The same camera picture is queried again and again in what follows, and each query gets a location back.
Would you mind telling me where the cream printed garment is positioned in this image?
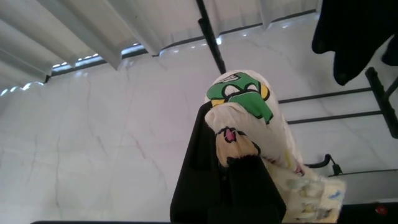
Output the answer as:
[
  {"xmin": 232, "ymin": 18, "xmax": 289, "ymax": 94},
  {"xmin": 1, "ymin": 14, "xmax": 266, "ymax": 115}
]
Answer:
[{"xmin": 203, "ymin": 69, "xmax": 347, "ymax": 223}]

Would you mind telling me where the white curtain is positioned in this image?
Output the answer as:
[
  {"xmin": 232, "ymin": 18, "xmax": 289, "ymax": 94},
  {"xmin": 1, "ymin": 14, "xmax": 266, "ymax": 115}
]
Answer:
[{"xmin": 0, "ymin": 0, "xmax": 321, "ymax": 91}]

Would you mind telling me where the black clothes rack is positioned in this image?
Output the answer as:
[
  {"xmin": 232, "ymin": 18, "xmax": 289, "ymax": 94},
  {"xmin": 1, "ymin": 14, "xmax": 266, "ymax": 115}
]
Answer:
[{"xmin": 195, "ymin": 0, "xmax": 398, "ymax": 140}]

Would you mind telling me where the black garment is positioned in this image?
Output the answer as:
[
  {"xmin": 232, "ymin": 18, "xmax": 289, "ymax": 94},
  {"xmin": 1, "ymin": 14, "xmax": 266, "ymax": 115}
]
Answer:
[{"xmin": 311, "ymin": 0, "xmax": 398, "ymax": 86}]

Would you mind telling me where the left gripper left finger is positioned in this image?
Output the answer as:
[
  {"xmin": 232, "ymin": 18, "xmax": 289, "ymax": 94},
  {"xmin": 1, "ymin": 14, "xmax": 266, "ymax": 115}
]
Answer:
[{"xmin": 170, "ymin": 101, "xmax": 229, "ymax": 223}]

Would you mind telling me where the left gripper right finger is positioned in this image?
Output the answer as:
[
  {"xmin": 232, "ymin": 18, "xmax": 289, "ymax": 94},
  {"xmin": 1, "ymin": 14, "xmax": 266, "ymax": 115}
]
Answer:
[{"xmin": 226, "ymin": 154, "xmax": 287, "ymax": 223}]

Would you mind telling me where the black cable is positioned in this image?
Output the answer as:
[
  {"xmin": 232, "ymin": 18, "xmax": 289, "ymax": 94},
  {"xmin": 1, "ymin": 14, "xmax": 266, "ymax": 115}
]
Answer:
[{"xmin": 304, "ymin": 153, "xmax": 343, "ymax": 177}]

